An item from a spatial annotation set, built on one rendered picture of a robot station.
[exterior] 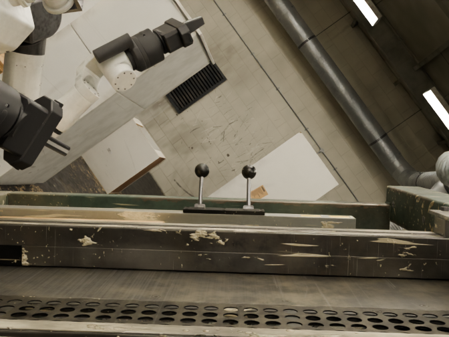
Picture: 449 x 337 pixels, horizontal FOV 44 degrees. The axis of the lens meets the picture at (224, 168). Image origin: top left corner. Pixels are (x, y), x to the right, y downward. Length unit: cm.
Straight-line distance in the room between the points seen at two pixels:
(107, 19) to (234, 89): 592
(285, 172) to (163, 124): 489
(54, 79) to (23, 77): 246
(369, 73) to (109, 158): 499
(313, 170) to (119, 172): 238
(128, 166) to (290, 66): 417
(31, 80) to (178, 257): 66
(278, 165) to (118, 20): 203
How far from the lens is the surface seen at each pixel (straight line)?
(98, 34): 384
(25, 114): 89
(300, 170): 504
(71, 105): 142
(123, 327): 47
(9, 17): 118
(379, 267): 97
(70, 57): 386
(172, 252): 94
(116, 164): 643
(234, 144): 946
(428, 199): 137
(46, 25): 139
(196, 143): 953
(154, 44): 141
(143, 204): 162
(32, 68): 141
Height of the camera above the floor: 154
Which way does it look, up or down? 3 degrees down
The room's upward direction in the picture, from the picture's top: 55 degrees clockwise
